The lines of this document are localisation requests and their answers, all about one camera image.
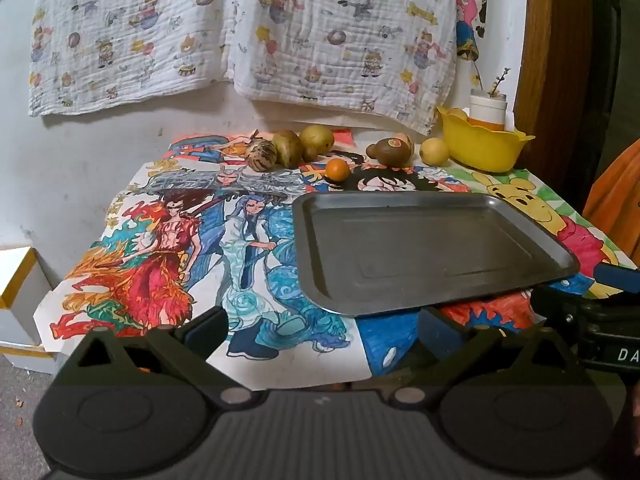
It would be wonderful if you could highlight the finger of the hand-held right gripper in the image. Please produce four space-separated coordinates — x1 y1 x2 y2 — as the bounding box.
530 284 603 333
593 261 640 303

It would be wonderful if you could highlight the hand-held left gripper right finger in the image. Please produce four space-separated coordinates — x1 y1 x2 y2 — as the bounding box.
390 306 590 408

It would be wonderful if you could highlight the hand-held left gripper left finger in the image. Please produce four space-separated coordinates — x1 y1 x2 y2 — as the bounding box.
60 306 257 408

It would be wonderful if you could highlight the metal tray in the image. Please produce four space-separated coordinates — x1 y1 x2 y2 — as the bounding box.
291 191 581 318

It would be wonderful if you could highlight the yellow lemon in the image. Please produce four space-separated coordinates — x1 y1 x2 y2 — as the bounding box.
419 137 451 166

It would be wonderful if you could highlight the small striped pepino melon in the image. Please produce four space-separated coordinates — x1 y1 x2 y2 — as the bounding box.
244 140 278 173

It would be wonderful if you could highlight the brown kiwi with sticker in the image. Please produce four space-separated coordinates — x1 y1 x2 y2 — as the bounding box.
376 136 413 167

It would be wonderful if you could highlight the small orange tangerine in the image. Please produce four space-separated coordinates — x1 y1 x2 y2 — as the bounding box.
325 158 351 182

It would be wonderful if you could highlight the brown pear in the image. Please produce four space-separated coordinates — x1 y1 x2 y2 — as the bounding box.
271 130 305 168

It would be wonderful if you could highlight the green pear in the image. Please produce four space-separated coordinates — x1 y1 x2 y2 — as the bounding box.
299 125 335 161

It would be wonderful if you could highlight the orange cloth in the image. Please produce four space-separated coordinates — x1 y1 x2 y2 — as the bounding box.
582 137 640 261

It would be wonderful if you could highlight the yellow plastic bowl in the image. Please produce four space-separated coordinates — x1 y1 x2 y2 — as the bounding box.
436 105 536 171

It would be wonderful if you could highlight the white box with yellow trim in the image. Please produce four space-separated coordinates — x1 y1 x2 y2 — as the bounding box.
0 245 56 361

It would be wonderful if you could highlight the white jar with orange label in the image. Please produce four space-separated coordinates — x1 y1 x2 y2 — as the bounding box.
469 89 508 131

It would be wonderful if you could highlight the dry twig with buds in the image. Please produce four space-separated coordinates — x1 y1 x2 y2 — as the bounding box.
472 60 513 97

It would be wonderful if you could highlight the printed white muslin blanket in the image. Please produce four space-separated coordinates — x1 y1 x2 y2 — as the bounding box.
222 0 458 136
27 0 236 117

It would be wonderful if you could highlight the wooden door frame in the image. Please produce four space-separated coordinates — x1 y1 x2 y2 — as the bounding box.
512 0 608 186

